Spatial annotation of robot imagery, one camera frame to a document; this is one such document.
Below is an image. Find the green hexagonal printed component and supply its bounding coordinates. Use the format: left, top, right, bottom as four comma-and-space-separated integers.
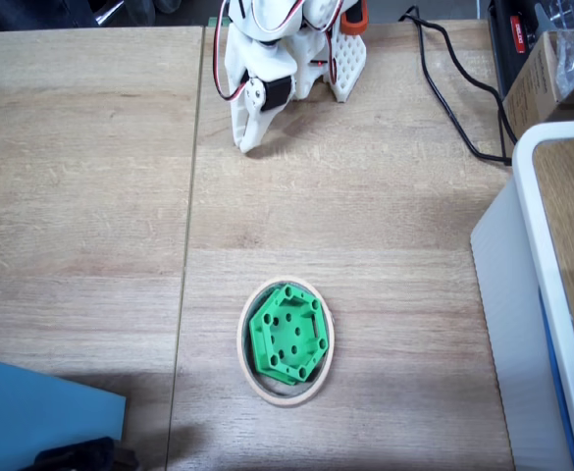
248, 286, 331, 388

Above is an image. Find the orange black table clamp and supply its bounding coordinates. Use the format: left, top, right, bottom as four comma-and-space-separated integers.
340, 0, 369, 34

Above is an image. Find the black office chair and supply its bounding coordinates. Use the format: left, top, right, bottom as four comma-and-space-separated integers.
94, 0, 219, 26

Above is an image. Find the beige tape roll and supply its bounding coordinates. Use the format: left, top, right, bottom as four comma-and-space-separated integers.
236, 276, 338, 408

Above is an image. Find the black electronic device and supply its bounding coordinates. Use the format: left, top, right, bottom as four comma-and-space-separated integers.
487, 0, 548, 97

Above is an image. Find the person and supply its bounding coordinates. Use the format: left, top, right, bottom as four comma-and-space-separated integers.
0, 0, 96, 33

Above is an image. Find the brown cardboard box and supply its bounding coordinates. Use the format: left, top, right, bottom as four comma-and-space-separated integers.
501, 29, 574, 143

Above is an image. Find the white ribbed container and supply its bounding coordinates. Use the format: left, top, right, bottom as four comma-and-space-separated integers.
470, 120, 574, 471

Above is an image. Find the blue sheet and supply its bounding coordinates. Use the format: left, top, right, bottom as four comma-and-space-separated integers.
0, 355, 128, 471

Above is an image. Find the red white servo wire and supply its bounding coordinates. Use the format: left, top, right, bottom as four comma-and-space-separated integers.
213, 0, 253, 103

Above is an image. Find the black power cable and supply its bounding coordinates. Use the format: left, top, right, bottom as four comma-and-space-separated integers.
398, 5, 513, 167

